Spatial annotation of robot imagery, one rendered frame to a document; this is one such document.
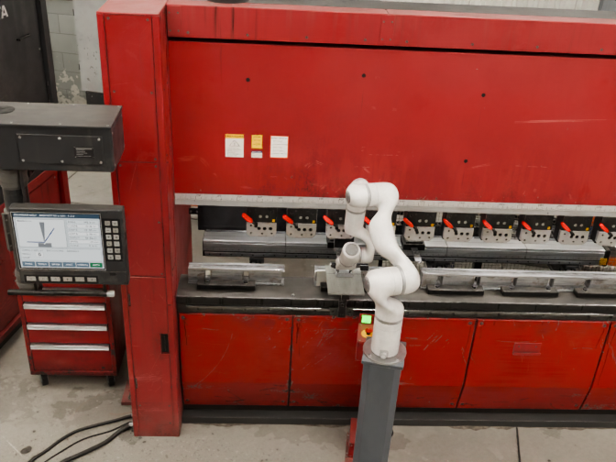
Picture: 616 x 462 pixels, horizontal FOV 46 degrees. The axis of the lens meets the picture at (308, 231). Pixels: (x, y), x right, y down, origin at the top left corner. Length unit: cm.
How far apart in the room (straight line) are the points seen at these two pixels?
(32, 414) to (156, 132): 198
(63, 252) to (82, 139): 51
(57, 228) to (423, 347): 200
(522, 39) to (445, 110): 45
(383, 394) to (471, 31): 164
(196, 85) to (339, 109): 66
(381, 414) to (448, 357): 84
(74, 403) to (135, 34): 229
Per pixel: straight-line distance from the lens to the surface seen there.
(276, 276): 376
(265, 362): 394
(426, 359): 402
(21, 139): 297
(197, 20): 324
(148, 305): 365
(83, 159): 294
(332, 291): 354
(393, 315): 301
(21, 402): 458
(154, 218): 339
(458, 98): 343
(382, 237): 298
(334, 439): 419
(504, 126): 354
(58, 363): 447
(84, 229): 305
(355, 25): 324
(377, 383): 321
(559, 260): 433
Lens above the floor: 295
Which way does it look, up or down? 29 degrees down
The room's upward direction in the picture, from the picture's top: 3 degrees clockwise
